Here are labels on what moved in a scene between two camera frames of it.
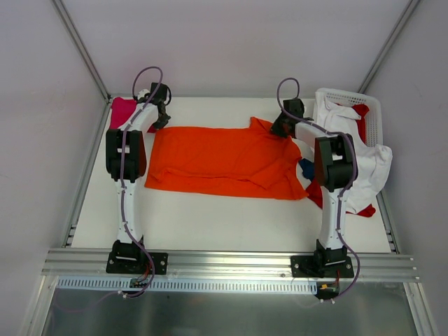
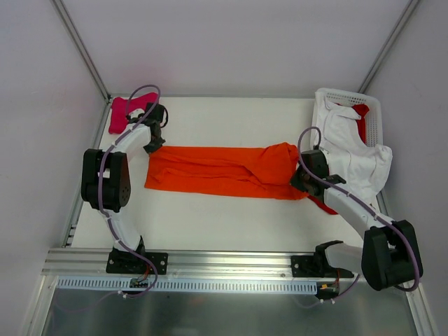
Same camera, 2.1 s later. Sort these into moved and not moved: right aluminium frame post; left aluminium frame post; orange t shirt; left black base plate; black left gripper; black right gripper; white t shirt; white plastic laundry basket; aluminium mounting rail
Moved: black left gripper; black right gripper; orange t shirt
Not moved: left black base plate; right aluminium frame post; white plastic laundry basket; white t shirt; left aluminium frame post; aluminium mounting rail
